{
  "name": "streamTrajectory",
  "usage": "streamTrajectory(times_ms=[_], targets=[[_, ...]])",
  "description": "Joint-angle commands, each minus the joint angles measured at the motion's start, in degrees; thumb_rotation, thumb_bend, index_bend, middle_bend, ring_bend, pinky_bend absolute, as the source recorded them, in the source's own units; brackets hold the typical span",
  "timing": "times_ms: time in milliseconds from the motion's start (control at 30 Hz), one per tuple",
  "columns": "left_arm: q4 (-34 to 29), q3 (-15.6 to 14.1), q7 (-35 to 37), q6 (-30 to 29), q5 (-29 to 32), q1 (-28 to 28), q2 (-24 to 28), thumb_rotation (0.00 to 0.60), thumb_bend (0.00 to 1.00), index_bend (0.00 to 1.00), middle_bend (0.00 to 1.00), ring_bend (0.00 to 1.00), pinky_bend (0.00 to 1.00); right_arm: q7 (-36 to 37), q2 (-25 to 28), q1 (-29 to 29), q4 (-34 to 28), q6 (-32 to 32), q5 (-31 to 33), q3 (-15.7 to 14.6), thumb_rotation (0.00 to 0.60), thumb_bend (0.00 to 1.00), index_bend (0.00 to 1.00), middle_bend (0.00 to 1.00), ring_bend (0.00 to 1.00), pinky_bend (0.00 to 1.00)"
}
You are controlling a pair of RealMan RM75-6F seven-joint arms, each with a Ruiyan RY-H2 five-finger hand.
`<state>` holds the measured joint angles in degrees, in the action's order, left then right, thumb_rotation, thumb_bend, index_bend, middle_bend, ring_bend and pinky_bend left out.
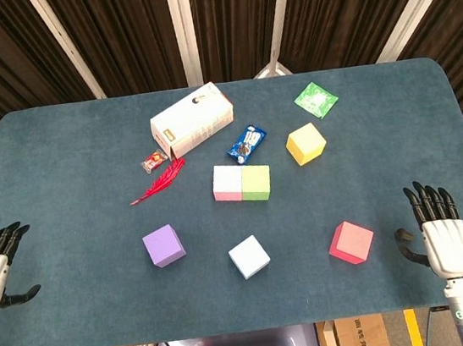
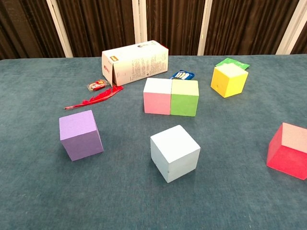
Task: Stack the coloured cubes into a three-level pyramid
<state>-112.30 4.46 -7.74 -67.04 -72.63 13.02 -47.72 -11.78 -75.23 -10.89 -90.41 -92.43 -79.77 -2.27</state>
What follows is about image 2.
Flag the purple foam cube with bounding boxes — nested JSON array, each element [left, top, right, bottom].
[[59, 109, 104, 162]]

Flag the green sachet packet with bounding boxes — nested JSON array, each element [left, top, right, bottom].
[[215, 57, 250, 70]]

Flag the white cardboard carton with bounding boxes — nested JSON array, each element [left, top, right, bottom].
[[101, 40, 169, 87]]

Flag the red foam cube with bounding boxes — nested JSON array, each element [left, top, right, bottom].
[[266, 122, 307, 181]]

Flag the blue cookie packet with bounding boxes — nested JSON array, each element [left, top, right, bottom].
[[170, 69, 195, 81]]

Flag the teal table cloth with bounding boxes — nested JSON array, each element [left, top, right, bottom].
[[0, 54, 307, 230]]

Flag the green foam cube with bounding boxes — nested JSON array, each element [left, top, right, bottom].
[[170, 79, 200, 117]]

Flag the light blue foam cube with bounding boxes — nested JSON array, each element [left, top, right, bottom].
[[150, 124, 201, 184]]

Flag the yellow foam cube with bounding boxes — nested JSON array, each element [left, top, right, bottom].
[[210, 63, 249, 99]]

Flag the dark brown curtain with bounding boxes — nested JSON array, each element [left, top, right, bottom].
[[0, 0, 307, 60]]

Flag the white frame pole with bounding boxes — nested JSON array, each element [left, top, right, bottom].
[[275, 0, 307, 55], [131, 0, 148, 44], [46, 0, 74, 58], [197, 0, 213, 56]]

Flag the small red candy packet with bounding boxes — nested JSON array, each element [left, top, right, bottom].
[[87, 79, 107, 92]]

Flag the pink foam cube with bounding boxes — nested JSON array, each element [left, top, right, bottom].
[[143, 77, 173, 116]]

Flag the red feather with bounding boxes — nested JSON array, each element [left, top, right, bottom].
[[64, 85, 124, 111]]

